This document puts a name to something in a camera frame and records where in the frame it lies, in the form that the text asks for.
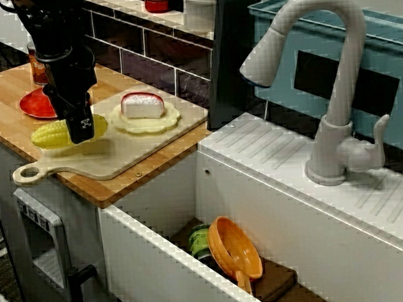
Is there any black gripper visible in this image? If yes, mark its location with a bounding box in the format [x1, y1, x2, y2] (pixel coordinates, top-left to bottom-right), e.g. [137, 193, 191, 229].
[35, 46, 102, 147]

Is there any yellow toy corn cob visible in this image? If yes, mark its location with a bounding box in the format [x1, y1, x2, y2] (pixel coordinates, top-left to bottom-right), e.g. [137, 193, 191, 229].
[29, 112, 110, 150]

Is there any white red-rind toy cheese wedge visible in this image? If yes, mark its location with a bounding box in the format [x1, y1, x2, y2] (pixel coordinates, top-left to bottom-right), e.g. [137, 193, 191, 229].
[119, 90, 167, 122]

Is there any red round plate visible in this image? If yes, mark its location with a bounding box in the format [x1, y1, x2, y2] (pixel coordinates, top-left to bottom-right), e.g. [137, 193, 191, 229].
[18, 86, 60, 121]

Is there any brown beans can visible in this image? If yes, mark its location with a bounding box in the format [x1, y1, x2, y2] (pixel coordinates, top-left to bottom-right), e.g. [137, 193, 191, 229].
[26, 40, 51, 86]

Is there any cream scalloped plate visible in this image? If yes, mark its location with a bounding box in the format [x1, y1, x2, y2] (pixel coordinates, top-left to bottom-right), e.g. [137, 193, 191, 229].
[108, 99, 184, 137]

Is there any light wooden cutting board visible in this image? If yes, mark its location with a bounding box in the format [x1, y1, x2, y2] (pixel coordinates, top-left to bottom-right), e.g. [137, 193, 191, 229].
[6, 81, 213, 188]

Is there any dark tile backsplash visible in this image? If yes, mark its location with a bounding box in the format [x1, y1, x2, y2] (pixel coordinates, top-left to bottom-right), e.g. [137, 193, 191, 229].
[72, 0, 220, 119]

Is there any red orange sauce bottle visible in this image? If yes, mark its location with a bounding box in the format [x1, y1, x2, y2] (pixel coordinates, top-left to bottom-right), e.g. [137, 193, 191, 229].
[144, 0, 171, 14]

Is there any white plastic cup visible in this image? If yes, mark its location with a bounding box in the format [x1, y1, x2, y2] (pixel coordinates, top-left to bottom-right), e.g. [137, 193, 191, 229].
[181, 0, 221, 34]

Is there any green toy vegetable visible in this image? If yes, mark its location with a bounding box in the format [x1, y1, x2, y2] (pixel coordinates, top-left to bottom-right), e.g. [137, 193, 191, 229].
[187, 223, 213, 261]

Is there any white toy sink unit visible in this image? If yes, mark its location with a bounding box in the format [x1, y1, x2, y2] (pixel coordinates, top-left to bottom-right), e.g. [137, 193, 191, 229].
[90, 101, 403, 302]

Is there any orange plastic strainer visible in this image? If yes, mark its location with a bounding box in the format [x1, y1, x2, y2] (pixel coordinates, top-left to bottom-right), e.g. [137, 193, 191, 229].
[206, 213, 266, 296]

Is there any grey toy faucet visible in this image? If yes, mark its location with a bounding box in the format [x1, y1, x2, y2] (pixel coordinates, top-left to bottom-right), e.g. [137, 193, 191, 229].
[234, 0, 395, 192]

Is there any teal plastic bin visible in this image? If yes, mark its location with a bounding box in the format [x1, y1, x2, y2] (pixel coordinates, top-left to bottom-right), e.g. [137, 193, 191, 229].
[246, 0, 403, 161]

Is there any dark vertical post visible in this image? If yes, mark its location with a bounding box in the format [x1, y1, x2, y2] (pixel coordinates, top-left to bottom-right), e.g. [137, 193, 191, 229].
[201, 0, 274, 130]

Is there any black cabinet handle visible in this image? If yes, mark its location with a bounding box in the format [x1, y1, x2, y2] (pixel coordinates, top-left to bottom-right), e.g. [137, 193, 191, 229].
[66, 263, 99, 302]

